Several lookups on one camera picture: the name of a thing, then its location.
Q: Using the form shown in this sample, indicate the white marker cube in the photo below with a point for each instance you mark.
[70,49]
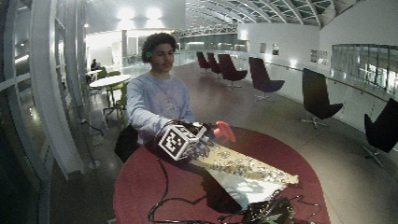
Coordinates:
[179,142]

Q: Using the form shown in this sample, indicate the person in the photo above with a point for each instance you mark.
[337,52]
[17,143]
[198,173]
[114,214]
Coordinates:
[95,64]
[155,96]

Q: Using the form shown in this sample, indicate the dark purple swivel chair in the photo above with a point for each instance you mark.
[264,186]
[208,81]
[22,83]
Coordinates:
[263,79]
[231,71]
[214,63]
[203,62]

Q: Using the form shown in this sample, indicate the green chair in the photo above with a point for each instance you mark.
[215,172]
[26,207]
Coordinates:
[119,93]
[107,74]

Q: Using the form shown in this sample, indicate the black swivel chair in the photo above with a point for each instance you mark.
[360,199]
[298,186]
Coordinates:
[384,130]
[318,99]

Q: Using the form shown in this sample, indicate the green earpiece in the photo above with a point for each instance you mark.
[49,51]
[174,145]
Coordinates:
[148,55]

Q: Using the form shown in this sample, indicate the white round table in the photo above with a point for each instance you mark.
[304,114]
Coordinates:
[109,81]

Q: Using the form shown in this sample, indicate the white curved column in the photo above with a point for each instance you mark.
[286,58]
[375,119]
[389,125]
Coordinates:
[53,93]

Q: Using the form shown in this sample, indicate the framed wall picture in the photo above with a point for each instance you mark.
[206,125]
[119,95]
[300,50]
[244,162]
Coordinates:
[319,57]
[263,48]
[275,49]

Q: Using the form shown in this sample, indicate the wall handrail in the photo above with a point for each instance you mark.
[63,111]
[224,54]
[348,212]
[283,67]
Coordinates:
[332,79]

